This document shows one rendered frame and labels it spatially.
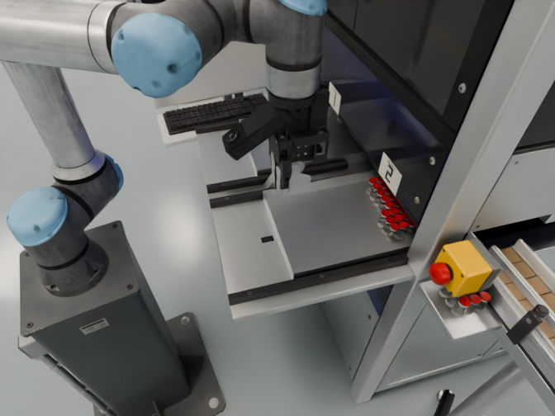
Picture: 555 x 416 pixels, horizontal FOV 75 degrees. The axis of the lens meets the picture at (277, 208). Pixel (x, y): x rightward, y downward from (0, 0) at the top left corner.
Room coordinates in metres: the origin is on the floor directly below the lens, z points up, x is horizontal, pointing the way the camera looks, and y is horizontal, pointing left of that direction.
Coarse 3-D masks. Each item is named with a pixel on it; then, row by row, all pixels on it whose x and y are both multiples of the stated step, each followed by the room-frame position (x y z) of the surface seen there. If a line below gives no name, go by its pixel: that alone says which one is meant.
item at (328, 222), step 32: (288, 192) 0.69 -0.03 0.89; (320, 192) 0.70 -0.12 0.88; (352, 192) 0.70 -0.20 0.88; (288, 224) 0.59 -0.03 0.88; (320, 224) 0.59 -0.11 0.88; (352, 224) 0.59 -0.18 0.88; (288, 256) 0.47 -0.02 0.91; (320, 256) 0.49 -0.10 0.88; (352, 256) 0.49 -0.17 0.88; (384, 256) 0.48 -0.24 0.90
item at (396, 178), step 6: (384, 156) 0.65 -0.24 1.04; (384, 162) 0.65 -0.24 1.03; (390, 162) 0.63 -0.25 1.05; (384, 168) 0.64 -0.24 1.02; (384, 174) 0.63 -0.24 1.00; (396, 174) 0.59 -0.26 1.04; (384, 180) 0.63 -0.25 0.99; (390, 180) 0.61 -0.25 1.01; (396, 180) 0.59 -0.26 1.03; (390, 186) 0.60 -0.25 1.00; (396, 186) 0.58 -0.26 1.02
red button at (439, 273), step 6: (432, 264) 0.39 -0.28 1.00; (438, 264) 0.38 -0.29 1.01; (444, 264) 0.38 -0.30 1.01; (432, 270) 0.38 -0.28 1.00; (438, 270) 0.37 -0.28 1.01; (444, 270) 0.37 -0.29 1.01; (432, 276) 0.37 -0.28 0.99; (438, 276) 0.36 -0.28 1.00; (444, 276) 0.36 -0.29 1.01; (438, 282) 0.36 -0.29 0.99; (444, 282) 0.35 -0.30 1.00
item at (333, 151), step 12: (240, 120) 1.00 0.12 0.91; (324, 132) 0.98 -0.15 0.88; (336, 132) 0.98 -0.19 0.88; (348, 132) 0.98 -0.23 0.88; (264, 144) 0.92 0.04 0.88; (324, 144) 0.92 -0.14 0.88; (336, 144) 0.92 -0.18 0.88; (348, 144) 0.92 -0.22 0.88; (252, 156) 0.82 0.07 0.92; (264, 156) 0.86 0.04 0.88; (336, 156) 0.82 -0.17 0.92; (348, 156) 0.82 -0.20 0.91; (360, 156) 0.83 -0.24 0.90; (264, 168) 0.76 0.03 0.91
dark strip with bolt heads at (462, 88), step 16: (496, 0) 0.52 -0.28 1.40; (512, 0) 0.50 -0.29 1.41; (480, 16) 0.54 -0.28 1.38; (496, 16) 0.51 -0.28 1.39; (480, 32) 0.52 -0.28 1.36; (496, 32) 0.50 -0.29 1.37; (480, 48) 0.51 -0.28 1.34; (464, 64) 0.53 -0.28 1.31; (480, 64) 0.50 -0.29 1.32; (464, 80) 0.52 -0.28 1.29; (464, 96) 0.51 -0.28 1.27; (448, 112) 0.53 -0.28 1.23; (464, 112) 0.50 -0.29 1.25; (432, 160) 0.51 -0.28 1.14
